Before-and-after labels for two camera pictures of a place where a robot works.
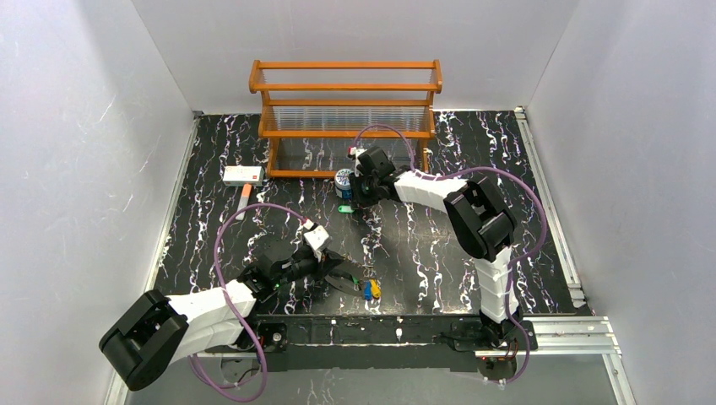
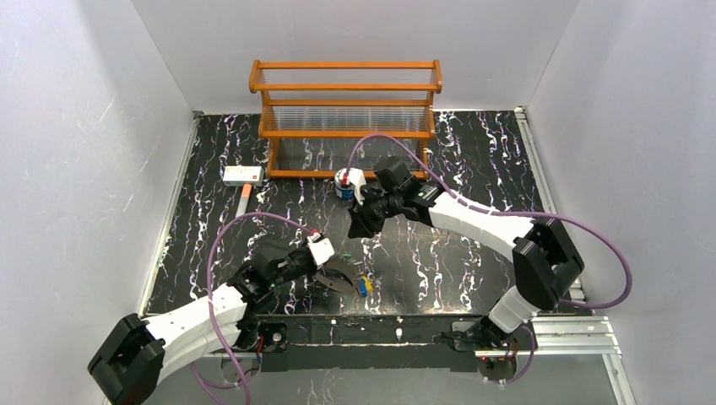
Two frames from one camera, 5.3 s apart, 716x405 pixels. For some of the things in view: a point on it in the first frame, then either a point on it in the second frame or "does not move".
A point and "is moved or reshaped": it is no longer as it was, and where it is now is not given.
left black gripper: (326, 266) does not move
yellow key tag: (376, 289) is moved or reshaped
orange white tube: (244, 200) does not move
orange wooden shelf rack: (315, 115) does not move
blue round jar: (342, 183) does not move
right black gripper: (355, 189) to (364, 213)
